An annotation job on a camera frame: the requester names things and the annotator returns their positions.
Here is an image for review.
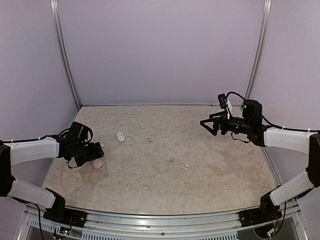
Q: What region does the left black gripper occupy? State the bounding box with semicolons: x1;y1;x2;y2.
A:
73;141;104;166

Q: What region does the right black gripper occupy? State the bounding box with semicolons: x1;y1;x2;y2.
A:
200;110;252;136

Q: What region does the pink earbud charging case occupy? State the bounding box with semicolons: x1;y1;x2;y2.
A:
92;160;104;170

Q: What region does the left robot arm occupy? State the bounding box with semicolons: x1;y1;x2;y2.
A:
0;121;104;223

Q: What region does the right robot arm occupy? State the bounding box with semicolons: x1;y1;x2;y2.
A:
200;94;320;222

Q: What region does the white earbud charging case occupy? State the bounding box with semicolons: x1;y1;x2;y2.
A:
115;132;126;143

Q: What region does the white earbud right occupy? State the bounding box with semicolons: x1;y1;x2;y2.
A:
184;164;191;171

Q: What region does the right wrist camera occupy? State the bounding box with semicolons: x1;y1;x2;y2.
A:
217;93;233;119

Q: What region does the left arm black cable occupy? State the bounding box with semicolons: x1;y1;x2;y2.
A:
0;127;73;145

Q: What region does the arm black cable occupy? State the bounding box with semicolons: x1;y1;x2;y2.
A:
0;127;73;145
226;91;320;132

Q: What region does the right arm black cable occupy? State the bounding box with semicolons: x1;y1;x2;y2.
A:
226;91;320;132

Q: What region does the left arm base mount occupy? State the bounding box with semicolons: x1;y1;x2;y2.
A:
43;208;88;228

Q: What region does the right aluminium frame post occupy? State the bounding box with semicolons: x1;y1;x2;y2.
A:
245;0;272;99

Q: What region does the aluminium frame post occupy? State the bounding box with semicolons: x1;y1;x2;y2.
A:
245;0;272;99
50;0;82;111

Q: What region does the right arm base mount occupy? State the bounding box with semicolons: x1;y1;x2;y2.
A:
239;207;283;227

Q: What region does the front aluminium rail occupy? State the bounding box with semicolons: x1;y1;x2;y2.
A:
17;204;308;240

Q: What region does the left aluminium frame post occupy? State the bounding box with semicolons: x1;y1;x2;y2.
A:
50;0;82;111

